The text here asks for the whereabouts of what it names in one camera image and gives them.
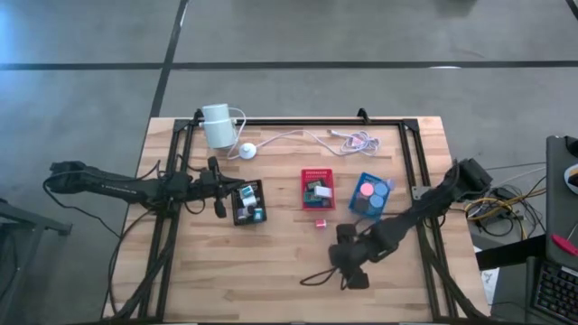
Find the white wall charger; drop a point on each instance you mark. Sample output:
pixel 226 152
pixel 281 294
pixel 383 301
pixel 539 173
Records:
pixel 251 201

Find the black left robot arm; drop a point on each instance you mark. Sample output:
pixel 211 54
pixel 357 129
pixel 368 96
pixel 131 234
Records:
pixel 117 187

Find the purple wall charger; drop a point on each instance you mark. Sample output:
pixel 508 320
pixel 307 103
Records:
pixel 242 213

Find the black clamp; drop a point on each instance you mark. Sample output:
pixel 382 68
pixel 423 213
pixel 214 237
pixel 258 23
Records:
pixel 197 114
pixel 362 114

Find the black keyboard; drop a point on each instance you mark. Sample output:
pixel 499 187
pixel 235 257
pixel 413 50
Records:
pixel 557 293

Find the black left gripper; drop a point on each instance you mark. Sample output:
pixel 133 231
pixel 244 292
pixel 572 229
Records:
pixel 212 187

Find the black plastic basket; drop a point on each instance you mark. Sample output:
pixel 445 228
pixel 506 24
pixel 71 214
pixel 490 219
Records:
pixel 237 221

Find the pink lid clear jar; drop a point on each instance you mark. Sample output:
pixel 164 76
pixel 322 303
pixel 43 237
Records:
pixel 366 189

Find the grey metal table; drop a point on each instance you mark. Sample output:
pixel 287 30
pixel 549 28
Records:
pixel 27 225

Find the white paper sheet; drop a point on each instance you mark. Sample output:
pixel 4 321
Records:
pixel 490 280

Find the red plastic basket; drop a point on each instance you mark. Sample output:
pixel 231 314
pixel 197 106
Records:
pixel 327 177

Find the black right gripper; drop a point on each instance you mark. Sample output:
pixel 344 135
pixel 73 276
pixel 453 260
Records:
pixel 352 253

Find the blue plastic basket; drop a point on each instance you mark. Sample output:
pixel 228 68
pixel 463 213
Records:
pixel 354 212

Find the blue lid clear jar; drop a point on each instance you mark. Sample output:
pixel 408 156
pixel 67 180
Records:
pixel 376 201

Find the white round puck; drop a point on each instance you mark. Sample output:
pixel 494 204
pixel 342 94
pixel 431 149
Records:
pixel 247 150

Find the teal wall charger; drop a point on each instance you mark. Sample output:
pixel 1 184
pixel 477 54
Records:
pixel 246 191
pixel 258 215

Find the light blue round disc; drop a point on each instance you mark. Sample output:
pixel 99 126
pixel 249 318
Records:
pixel 382 189

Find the black aluminium frame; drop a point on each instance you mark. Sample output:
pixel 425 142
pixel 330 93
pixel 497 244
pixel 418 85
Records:
pixel 293 122

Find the white and yellow roll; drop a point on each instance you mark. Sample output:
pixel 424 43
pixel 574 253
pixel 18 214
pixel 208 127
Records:
pixel 572 178

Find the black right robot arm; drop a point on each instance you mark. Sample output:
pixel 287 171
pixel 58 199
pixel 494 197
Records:
pixel 429 207

